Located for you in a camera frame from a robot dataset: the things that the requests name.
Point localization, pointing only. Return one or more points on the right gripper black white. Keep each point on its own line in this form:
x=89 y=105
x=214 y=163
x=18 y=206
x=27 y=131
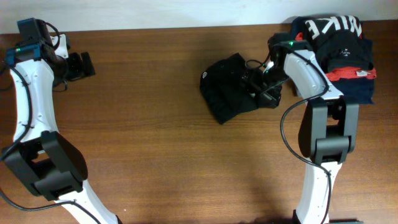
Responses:
x=272 y=96

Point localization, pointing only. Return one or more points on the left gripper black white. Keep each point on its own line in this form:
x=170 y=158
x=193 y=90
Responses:
x=77 y=68

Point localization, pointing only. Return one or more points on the black t-shirt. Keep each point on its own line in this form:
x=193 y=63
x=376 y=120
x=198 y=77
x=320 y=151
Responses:
x=221 y=87

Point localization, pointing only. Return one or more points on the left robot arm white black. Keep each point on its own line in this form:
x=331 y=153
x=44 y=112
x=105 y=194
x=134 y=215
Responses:
x=40 y=157

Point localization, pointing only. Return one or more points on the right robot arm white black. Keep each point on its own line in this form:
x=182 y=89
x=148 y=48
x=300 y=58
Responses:
x=328 y=129

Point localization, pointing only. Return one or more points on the grey folded garment bottom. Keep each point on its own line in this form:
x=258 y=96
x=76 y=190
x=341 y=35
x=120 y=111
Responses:
x=295 y=89

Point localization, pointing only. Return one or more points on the red folded garment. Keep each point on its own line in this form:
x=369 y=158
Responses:
x=348 y=74

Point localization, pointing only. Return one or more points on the black folded printed shirt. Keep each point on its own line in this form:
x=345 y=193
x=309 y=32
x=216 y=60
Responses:
x=317 y=27

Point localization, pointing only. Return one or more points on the navy folded garment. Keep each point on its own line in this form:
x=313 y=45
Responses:
x=361 y=89

